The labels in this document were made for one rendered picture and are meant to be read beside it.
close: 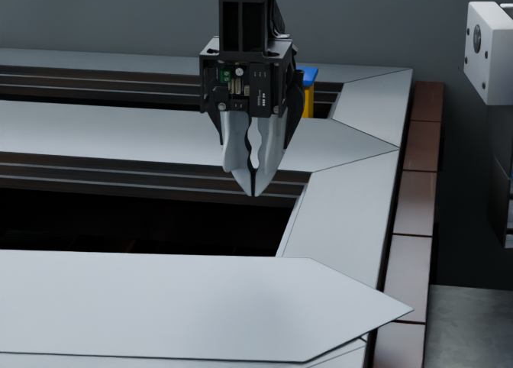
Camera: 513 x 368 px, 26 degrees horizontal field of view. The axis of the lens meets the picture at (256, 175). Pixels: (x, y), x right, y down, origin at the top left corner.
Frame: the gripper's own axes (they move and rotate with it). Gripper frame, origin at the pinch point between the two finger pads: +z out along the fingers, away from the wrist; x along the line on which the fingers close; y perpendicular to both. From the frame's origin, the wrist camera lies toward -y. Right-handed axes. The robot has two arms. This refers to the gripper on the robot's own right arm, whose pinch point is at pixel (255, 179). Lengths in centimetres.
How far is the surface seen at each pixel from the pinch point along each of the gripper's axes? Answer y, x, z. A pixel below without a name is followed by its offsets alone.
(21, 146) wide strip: -19.4, -30.7, 5.8
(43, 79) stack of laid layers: -50, -39, 7
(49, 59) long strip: -55, -40, 6
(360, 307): 12.6, 11.1, 5.7
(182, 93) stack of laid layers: -50, -19, 8
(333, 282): 8.6, 8.4, 5.7
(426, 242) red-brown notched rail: -7.3, 16.1, 8.5
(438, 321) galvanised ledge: -17.9, 18.0, 23.1
